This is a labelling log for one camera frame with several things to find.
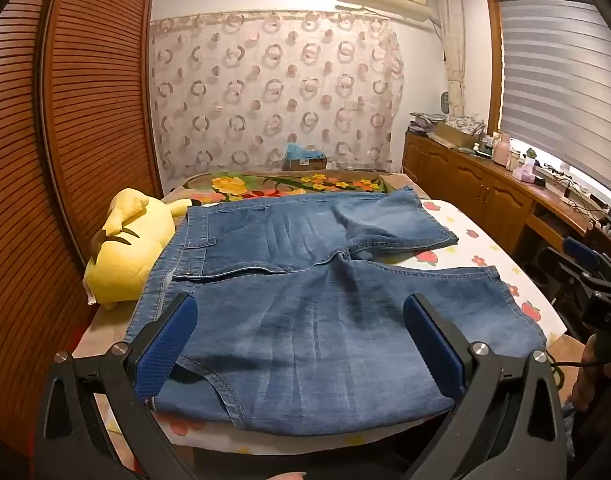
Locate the cream lace curtain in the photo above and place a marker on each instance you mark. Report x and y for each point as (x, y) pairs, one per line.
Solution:
(453, 50)

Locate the floral print blanket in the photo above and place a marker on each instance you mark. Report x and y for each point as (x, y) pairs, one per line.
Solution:
(235, 185)

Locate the wooden window frame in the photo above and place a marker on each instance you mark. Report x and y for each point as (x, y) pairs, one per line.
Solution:
(494, 60)

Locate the grey striped window blind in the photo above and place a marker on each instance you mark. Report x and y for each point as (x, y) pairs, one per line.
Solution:
(560, 75)

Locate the small cardboard box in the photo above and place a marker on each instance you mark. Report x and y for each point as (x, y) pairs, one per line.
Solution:
(305, 164)

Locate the person's right hand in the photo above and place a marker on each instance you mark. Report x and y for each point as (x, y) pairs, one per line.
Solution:
(583, 392)

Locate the brown wooden cabinet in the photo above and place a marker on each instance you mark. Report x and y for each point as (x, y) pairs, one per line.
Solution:
(465, 180)

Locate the blue cloth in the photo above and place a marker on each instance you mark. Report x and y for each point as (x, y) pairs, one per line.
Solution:
(303, 151)

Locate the pink bottle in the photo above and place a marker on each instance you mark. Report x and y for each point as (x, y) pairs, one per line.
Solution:
(501, 150)

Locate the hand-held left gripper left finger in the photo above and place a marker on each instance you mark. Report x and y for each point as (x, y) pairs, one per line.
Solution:
(165, 345)

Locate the strawberry print white bedsheet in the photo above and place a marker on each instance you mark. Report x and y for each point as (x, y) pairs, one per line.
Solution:
(485, 240)

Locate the pile of printed packets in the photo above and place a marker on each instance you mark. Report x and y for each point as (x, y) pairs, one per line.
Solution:
(425, 122)

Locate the bottle with green cap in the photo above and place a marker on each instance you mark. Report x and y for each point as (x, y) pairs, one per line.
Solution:
(529, 157)

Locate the flat cardboard box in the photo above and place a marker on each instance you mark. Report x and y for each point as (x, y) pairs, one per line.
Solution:
(458, 134)

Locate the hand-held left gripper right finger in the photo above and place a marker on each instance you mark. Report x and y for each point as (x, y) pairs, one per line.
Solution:
(431, 340)

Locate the small round white mirror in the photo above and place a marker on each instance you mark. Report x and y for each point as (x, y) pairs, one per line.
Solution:
(445, 102)

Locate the brown louvered wardrobe door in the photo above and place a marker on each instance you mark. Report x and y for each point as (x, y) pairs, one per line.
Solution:
(100, 85)
(15, 210)

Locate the beige bedding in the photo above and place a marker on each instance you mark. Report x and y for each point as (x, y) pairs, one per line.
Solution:
(105, 327)

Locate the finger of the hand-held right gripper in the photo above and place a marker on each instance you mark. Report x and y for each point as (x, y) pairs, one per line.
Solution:
(583, 252)

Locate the blue denim pants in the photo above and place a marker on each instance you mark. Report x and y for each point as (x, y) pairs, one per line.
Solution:
(310, 320)

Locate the yellow plush toy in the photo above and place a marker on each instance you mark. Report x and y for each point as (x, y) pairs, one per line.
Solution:
(125, 260)

